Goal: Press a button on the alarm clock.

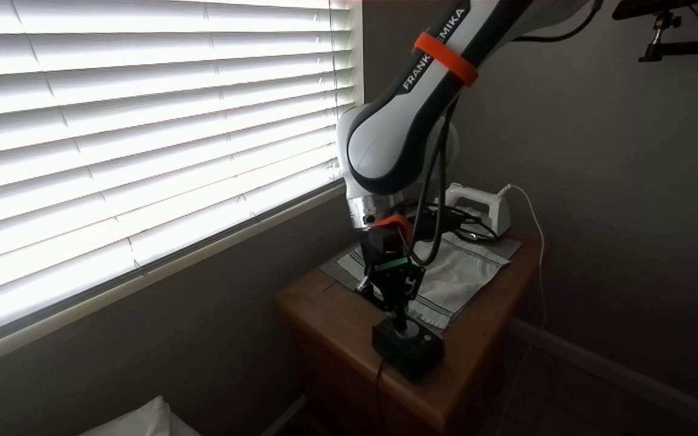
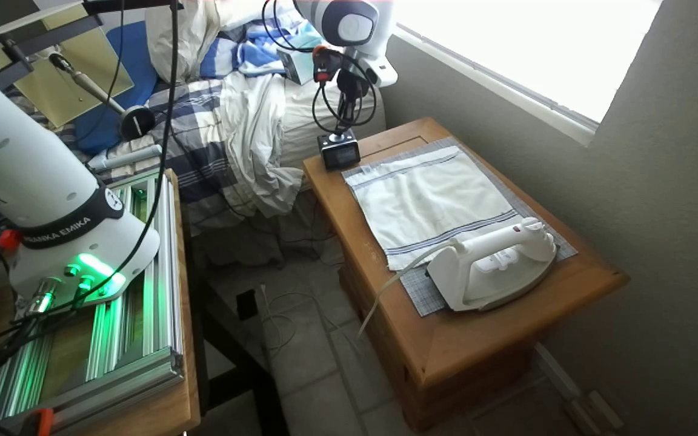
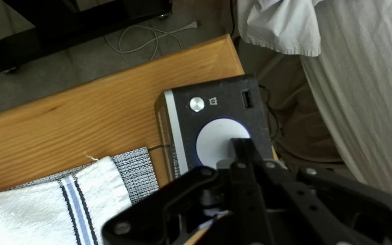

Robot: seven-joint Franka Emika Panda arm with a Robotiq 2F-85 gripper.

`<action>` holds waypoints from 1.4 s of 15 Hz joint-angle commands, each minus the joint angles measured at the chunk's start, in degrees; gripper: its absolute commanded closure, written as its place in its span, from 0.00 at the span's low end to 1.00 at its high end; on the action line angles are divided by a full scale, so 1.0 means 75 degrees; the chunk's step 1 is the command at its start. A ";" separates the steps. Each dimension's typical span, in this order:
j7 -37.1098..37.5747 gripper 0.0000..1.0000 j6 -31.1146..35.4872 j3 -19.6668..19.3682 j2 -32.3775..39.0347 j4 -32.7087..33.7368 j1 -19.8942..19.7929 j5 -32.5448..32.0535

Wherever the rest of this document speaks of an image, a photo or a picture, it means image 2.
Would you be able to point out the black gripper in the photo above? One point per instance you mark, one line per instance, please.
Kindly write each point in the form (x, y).
(353, 85)

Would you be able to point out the black alarm clock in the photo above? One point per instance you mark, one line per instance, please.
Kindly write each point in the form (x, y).
(339, 152)

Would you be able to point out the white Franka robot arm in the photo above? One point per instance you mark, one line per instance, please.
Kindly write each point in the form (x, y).
(24, 160)

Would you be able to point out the white mattress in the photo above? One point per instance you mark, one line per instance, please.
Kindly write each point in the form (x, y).
(297, 121)

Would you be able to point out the white bed sheet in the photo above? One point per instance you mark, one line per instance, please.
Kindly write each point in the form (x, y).
(259, 152)

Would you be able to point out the white striped towel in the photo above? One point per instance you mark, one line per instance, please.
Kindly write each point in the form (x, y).
(430, 201)

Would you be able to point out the blue plaid blanket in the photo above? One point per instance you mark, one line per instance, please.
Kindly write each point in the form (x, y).
(205, 105)

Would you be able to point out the window sill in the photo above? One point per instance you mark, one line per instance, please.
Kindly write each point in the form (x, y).
(509, 100)

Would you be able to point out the white pillow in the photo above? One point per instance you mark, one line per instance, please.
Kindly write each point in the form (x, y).
(195, 33)

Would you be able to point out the grey checked mat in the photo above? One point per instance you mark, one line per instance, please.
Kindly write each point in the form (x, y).
(423, 290)

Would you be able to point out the white clothes iron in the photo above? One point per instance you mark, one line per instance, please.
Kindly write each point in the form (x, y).
(486, 269)

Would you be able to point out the metal rod with black knob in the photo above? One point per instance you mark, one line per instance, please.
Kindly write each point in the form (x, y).
(133, 121)

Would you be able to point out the blue pillow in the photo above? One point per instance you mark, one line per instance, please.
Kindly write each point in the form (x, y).
(133, 64)

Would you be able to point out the wooden nightstand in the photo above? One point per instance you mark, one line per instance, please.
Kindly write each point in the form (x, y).
(462, 347)

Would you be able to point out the olive green board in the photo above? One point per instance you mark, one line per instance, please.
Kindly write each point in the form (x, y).
(58, 93)

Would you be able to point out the green-lit metal rack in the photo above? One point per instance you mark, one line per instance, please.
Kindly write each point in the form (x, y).
(155, 415)

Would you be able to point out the orange clamp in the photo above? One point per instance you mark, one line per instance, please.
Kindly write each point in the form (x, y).
(45, 420)

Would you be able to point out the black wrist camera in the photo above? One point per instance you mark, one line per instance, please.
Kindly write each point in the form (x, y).
(335, 62)

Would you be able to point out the aluminium frame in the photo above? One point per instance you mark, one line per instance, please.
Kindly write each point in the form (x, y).
(162, 266)

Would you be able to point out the black cart frame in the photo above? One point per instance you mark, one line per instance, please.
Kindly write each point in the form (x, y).
(240, 389)

